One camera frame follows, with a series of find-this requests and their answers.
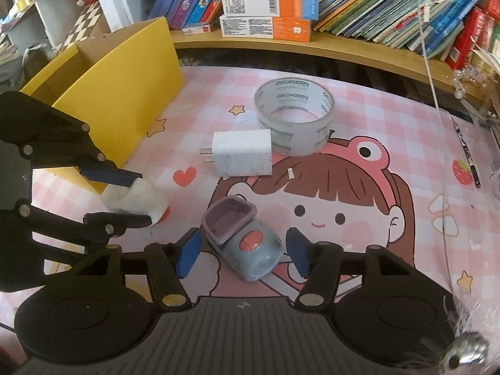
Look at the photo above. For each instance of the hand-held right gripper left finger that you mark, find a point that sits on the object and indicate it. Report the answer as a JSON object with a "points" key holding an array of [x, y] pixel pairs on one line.
{"points": [[187, 258]]}

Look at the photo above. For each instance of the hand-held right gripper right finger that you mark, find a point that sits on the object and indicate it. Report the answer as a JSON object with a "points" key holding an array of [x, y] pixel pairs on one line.
{"points": [[299, 258]]}

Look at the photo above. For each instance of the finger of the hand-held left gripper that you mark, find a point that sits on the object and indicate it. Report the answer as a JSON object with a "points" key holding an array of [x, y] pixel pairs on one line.
{"points": [[113, 175], [117, 222]]}

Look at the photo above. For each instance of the grey purple toy car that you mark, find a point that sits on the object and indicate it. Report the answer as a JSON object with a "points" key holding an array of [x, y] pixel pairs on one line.
{"points": [[254, 250]]}

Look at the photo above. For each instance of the yellow cardboard box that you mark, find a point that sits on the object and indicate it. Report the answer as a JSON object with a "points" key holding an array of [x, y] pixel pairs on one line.
{"points": [[117, 86]]}

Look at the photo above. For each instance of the white charger plug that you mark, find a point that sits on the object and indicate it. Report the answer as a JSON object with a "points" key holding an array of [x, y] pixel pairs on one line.
{"points": [[244, 154]]}

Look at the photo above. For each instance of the clear tape roll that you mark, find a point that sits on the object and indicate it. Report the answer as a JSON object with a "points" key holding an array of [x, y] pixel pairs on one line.
{"points": [[293, 132]]}

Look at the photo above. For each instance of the pink cartoon table mat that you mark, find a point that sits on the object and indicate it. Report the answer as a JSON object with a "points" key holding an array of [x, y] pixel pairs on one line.
{"points": [[371, 125]]}

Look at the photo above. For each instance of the brown white chessboard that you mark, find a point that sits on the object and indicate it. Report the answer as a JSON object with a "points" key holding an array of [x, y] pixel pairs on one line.
{"points": [[84, 23]]}

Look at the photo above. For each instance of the small red white box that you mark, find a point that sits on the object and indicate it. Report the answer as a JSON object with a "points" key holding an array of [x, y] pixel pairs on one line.
{"points": [[197, 29]]}

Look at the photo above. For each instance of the silver round bell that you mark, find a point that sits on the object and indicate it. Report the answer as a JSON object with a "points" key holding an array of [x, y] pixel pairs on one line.
{"points": [[465, 353]]}

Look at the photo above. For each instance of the black patterned pen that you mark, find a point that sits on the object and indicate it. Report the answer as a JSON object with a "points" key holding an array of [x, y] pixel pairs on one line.
{"points": [[466, 152]]}

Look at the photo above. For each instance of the wooden bookshelf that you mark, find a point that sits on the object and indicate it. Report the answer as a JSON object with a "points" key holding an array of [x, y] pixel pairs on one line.
{"points": [[273, 50]]}

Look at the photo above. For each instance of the orange white carton box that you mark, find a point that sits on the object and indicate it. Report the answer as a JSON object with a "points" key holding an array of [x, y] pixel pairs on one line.
{"points": [[254, 4], [258, 27]]}

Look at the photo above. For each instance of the row of colourful books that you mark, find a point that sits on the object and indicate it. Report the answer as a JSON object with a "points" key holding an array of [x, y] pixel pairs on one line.
{"points": [[371, 4]]}

